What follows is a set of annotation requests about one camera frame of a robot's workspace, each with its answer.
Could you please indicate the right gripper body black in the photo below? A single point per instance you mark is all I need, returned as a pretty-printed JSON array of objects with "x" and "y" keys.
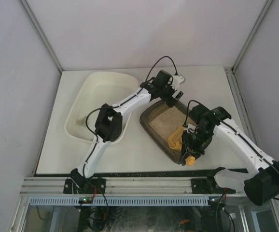
[{"x": 192, "y": 149}]

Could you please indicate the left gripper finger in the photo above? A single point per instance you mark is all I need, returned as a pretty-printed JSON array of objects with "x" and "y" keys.
[
  {"x": 171, "y": 101},
  {"x": 179, "y": 95}
]

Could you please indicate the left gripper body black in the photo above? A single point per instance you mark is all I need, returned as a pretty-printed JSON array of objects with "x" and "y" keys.
[{"x": 172, "y": 97}]

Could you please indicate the yellow litter scoop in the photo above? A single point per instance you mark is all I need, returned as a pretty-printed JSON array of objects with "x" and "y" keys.
[{"x": 175, "y": 143}]

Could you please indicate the dark grey litter box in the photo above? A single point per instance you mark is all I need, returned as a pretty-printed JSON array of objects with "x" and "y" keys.
[{"x": 160, "y": 122}]

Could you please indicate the white plastic tub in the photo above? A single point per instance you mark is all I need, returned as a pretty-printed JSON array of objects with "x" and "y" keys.
[{"x": 98, "y": 89}]

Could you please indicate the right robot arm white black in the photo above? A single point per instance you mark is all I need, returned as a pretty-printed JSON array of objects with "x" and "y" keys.
[{"x": 261, "y": 181}]

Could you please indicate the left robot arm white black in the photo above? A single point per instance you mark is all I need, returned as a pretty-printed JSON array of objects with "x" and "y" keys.
[{"x": 109, "y": 122}]

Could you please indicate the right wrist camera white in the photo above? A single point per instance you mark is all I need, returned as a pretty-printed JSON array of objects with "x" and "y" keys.
[{"x": 191, "y": 128}]

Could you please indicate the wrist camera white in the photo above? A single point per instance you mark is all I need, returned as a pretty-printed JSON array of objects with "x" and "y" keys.
[
  {"x": 177, "y": 81},
  {"x": 191, "y": 128}
]

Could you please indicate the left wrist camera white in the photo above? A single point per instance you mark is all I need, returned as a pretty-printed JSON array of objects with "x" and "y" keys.
[{"x": 177, "y": 81}]

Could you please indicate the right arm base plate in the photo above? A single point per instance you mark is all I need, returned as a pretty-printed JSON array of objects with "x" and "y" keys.
[{"x": 208, "y": 185}]

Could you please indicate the aluminium front rail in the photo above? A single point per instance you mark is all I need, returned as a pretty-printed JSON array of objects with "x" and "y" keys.
[{"x": 120, "y": 186}]

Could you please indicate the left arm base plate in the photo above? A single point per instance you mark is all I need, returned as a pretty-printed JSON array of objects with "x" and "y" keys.
[{"x": 78, "y": 184}]

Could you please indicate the grey slotted cable duct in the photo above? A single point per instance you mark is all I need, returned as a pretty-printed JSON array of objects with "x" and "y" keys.
[{"x": 121, "y": 201}]

